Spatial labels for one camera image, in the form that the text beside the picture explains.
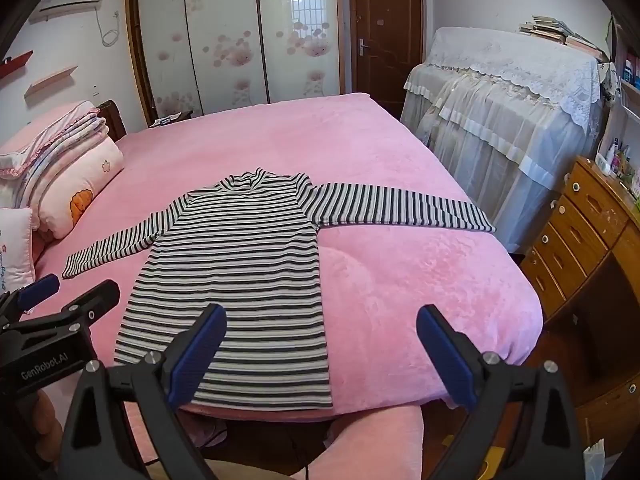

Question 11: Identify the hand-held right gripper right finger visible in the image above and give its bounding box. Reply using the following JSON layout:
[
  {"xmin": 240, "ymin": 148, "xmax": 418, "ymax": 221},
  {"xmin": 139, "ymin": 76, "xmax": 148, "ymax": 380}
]
[{"xmin": 416, "ymin": 303, "xmax": 587, "ymax": 480}]

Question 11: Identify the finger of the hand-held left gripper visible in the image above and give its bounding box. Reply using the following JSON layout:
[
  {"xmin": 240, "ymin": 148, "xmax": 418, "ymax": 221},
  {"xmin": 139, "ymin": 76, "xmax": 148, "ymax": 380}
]
[
  {"xmin": 61, "ymin": 279, "xmax": 121, "ymax": 332},
  {"xmin": 0, "ymin": 273, "xmax": 61, "ymax": 328}
]

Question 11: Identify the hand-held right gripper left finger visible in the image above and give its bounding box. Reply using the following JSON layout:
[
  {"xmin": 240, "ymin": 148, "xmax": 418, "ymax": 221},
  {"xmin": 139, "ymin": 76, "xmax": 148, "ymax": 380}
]
[{"xmin": 56, "ymin": 303, "xmax": 228, "ymax": 480}]

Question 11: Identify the black white striped shirt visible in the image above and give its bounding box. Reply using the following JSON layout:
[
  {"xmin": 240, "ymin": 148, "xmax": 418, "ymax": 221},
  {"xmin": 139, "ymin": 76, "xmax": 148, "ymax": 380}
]
[{"xmin": 61, "ymin": 167, "xmax": 497, "ymax": 410}]

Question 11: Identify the person's left hand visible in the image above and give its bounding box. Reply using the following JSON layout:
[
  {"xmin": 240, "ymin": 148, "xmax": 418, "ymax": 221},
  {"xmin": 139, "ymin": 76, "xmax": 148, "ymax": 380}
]
[{"xmin": 29, "ymin": 389, "xmax": 68, "ymax": 444}]

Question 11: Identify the small white pillow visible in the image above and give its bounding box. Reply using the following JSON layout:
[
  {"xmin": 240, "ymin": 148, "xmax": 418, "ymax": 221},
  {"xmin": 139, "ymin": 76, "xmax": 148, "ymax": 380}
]
[{"xmin": 0, "ymin": 207, "xmax": 38, "ymax": 296}]

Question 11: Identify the pink fleece bed blanket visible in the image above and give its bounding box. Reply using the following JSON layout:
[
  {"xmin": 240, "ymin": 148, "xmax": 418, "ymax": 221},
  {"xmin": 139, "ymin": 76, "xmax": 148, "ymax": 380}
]
[{"xmin": 30, "ymin": 92, "xmax": 544, "ymax": 413}]

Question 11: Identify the pink pillow with orange print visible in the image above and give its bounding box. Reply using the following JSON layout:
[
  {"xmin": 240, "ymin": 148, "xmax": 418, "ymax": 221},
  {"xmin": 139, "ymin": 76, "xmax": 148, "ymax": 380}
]
[{"xmin": 37, "ymin": 137, "xmax": 125, "ymax": 241}]

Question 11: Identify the folded pink quilt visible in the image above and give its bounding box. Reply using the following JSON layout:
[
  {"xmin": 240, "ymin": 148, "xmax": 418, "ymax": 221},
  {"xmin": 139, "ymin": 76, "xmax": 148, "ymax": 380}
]
[{"xmin": 0, "ymin": 100, "xmax": 110, "ymax": 208}]

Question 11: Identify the white plastic bag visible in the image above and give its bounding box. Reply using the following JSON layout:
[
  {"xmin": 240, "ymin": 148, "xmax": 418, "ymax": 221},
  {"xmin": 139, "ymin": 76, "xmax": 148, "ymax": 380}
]
[{"xmin": 582, "ymin": 440, "xmax": 608, "ymax": 480}]

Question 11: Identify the dark wooden headboard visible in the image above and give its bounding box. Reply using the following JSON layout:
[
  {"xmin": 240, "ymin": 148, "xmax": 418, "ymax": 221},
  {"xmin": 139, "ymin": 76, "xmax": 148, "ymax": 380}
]
[{"xmin": 95, "ymin": 100, "xmax": 128, "ymax": 143}]

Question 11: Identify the bedside table with items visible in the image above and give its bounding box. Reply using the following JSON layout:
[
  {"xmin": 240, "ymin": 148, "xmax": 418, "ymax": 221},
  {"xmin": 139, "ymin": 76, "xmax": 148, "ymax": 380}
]
[{"xmin": 147, "ymin": 110, "xmax": 193, "ymax": 128}]

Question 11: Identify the wooden desk with drawers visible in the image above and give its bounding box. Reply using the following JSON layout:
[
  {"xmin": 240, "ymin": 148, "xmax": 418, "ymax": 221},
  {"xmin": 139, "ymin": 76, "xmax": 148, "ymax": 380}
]
[{"xmin": 520, "ymin": 155, "xmax": 640, "ymax": 441}]

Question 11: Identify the group of small bottles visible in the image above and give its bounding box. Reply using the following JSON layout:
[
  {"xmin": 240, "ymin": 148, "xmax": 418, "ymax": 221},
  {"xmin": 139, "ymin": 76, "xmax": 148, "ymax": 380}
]
[{"xmin": 595, "ymin": 135, "xmax": 640, "ymax": 206}]

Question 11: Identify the white air conditioner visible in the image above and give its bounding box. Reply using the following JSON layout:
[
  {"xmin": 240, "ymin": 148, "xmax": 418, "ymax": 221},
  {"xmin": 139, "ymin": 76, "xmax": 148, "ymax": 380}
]
[{"xmin": 28, "ymin": 0, "xmax": 109, "ymax": 23}]

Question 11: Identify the floral sliding door wardrobe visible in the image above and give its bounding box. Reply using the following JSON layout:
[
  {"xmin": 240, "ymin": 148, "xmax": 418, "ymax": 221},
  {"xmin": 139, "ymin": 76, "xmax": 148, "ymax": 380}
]
[{"xmin": 124, "ymin": 0, "xmax": 346, "ymax": 128}]

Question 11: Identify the brown wooden door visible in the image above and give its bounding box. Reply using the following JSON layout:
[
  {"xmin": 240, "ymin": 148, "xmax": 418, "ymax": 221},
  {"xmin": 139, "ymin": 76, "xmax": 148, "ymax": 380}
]
[{"xmin": 346, "ymin": 0, "xmax": 425, "ymax": 108}]

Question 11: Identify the white bookshelf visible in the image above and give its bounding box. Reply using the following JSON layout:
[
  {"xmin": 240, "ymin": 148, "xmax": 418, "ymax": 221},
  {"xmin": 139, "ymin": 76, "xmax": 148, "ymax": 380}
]
[{"xmin": 607, "ymin": 15, "xmax": 640, "ymax": 126}]

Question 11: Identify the stack of books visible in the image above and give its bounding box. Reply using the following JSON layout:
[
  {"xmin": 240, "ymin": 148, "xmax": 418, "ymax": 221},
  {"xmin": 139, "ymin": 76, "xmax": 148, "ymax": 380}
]
[{"xmin": 517, "ymin": 15, "xmax": 608, "ymax": 61}]

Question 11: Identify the light wooden wall shelf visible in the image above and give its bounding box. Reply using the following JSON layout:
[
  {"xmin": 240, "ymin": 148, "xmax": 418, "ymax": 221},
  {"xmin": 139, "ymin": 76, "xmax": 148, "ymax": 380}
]
[{"xmin": 25, "ymin": 65, "xmax": 79, "ymax": 97}]

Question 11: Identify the red wall shelf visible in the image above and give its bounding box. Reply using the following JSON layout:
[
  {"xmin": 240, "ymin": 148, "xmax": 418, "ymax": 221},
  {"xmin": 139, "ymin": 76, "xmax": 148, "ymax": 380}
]
[{"xmin": 0, "ymin": 50, "xmax": 34, "ymax": 81}]

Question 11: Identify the white air conditioner cable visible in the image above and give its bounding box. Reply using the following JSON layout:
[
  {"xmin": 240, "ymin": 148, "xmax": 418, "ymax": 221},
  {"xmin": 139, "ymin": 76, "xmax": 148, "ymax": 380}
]
[{"xmin": 95, "ymin": 9, "xmax": 123, "ymax": 47}]

